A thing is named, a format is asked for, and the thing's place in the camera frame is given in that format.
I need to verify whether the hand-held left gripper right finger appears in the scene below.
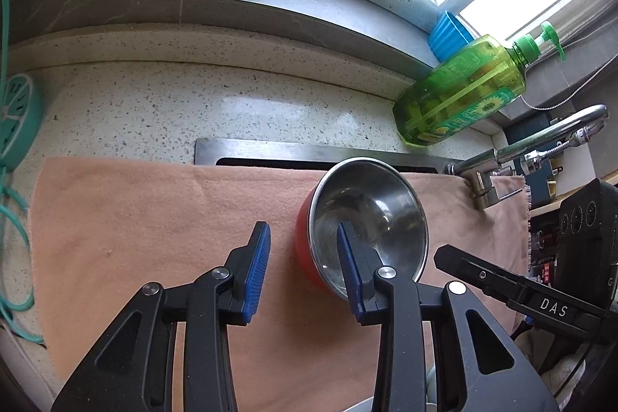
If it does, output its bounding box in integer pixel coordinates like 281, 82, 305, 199
336, 221, 561, 412

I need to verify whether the person's right hand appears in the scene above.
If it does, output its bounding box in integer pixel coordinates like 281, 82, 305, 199
540, 350, 587, 399

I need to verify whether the teal round holder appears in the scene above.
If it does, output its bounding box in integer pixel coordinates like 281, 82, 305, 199
0, 74, 45, 169

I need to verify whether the green dish soap bottle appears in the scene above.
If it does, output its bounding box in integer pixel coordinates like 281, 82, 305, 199
392, 21, 567, 147

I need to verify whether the blue ribbed holder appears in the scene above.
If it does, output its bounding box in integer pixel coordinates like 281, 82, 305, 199
427, 10, 473, 61

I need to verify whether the chrome faucet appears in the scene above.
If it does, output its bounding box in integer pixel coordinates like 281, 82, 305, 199
444, 104, 610, 210

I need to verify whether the pink cloth mat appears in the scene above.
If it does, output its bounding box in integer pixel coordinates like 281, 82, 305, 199
29, 157, 531, 412

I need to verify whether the light blue bowl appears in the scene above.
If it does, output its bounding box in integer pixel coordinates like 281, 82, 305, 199
345, 366, 439, 412

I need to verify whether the dark blue box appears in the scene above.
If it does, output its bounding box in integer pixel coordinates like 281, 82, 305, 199
502, 115, 567, 206

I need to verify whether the red steel bowl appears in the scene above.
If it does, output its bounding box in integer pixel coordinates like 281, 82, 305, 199
294, 157, 430, 303

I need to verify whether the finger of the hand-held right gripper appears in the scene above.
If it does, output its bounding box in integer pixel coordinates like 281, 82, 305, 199
433, 244, 527, 304

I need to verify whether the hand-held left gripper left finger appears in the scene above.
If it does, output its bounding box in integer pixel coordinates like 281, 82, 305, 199
51, 221, 272, 412

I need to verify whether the metal bead chain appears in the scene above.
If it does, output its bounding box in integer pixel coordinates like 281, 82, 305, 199
519, 38, 618, 110

